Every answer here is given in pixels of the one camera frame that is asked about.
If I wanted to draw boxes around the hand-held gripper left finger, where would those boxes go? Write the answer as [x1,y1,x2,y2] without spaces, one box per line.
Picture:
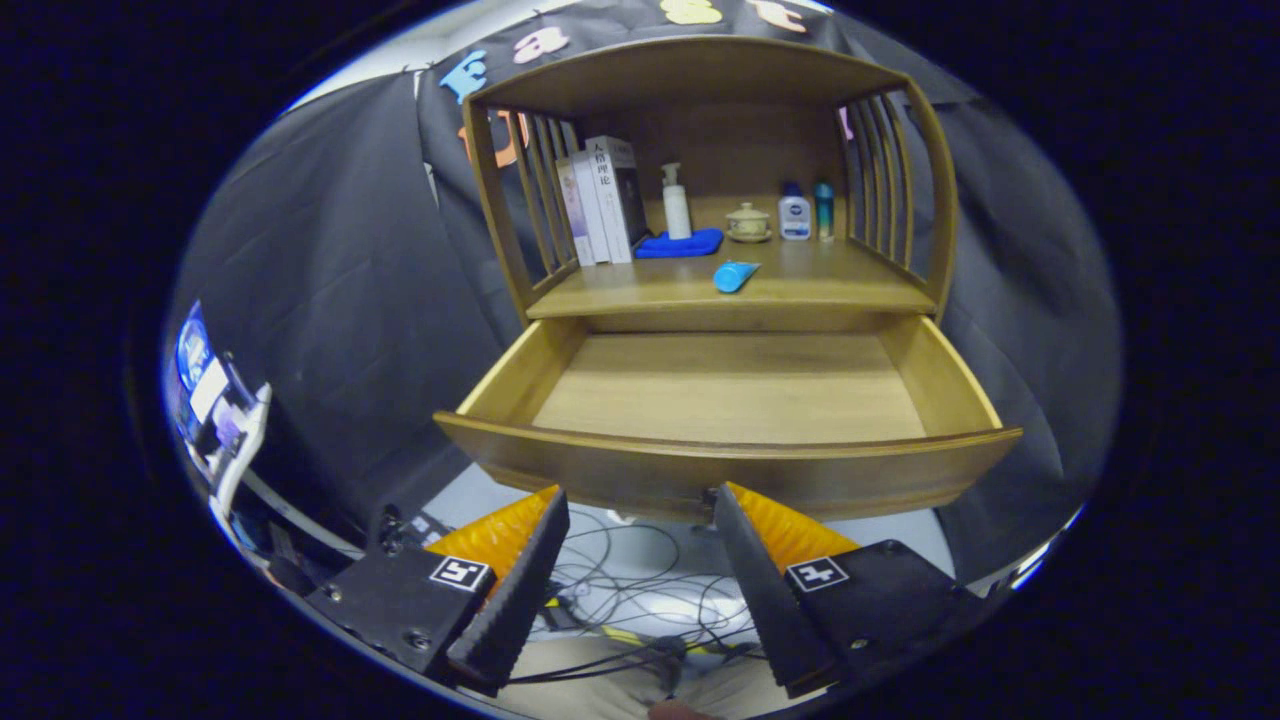
[305,485,571,698]

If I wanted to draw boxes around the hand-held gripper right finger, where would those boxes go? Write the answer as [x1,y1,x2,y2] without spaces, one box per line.
[713,481,986,699]

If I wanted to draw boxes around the wooden drawer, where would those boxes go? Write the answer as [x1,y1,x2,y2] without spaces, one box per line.
[433,315,1023,523]

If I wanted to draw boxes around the wooden countertop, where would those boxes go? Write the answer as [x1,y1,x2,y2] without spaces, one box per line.
[527,235,938,321]

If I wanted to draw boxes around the wooden cabinet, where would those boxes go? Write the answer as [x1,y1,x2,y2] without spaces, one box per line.
[462,37,959,331]

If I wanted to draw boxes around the person's beige trousers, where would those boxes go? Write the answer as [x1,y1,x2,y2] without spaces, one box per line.
[510,640,791,720]

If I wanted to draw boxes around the black electronic box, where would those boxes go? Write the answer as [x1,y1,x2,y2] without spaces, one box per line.
[378,505,441,558]

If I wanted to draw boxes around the black backdrop cloth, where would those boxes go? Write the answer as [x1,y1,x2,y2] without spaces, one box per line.
[165,0,1121,586]

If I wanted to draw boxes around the blue folded cloth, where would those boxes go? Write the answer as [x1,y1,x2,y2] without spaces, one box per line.
[634,228,725,260]

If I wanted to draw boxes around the beige lidded ceramic cup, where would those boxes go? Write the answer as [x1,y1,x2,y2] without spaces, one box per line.
[725,202,773,244]

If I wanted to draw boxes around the white bottle blue cap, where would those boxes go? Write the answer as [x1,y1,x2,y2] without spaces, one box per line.
[778,181,812,242]

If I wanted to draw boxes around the thin purple white book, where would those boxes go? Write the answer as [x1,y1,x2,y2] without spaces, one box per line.
[555,157,597,268]

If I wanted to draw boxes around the white pump bottle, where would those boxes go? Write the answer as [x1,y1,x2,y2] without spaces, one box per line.
[661,163,693,241]

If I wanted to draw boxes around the blue lit screen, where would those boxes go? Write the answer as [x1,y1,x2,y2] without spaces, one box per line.
[175,300,236,446]

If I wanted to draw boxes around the black floor cables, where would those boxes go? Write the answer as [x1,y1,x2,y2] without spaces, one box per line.
[500,505,781,686]

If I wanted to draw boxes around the white stand frame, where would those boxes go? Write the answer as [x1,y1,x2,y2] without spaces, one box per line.
[205,383,273,521]

